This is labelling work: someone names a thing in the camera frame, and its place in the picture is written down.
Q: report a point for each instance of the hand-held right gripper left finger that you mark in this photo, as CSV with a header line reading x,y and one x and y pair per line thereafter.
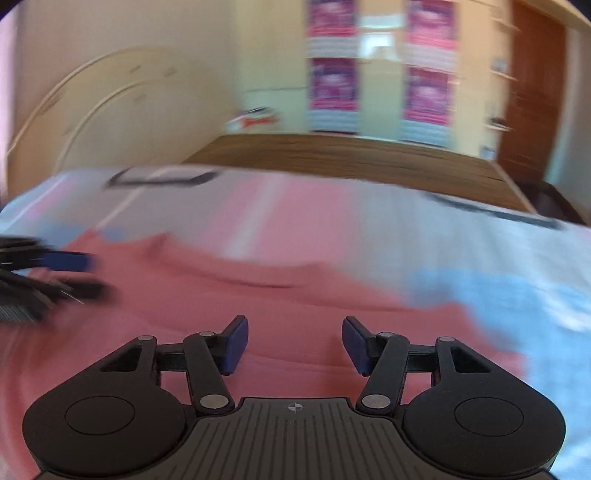
x,y
233,346

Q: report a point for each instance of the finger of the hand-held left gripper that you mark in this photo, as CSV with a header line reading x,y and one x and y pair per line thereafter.
x,y
85,290
69,261

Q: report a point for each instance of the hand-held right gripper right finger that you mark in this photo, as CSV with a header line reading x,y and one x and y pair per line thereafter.
x,y
355,344

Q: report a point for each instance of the pink knit sweater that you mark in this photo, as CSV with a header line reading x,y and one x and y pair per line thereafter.
x,y
277,304

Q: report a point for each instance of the cream arched headboard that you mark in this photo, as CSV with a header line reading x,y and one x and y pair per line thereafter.
x,y
115,124

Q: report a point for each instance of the bed with patterned sheet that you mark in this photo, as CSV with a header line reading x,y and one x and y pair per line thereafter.
x,y
531,304

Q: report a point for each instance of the wooden bed board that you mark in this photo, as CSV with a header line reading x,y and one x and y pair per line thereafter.
x,y
360,159

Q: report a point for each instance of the white and orange box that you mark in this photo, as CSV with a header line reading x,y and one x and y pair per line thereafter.
x,y
254,119

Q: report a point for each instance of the dark wooden chair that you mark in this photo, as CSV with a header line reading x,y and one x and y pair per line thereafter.
x,y
551,203

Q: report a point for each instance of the cream wardrobe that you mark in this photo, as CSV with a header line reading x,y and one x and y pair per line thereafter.
x,y
277,55

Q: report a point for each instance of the brown wooden door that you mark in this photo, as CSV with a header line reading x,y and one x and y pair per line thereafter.
x,y
531,92

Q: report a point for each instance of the purple wall poster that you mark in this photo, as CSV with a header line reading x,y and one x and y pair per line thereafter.
x,y
425,97
332,18
431,27
334,87

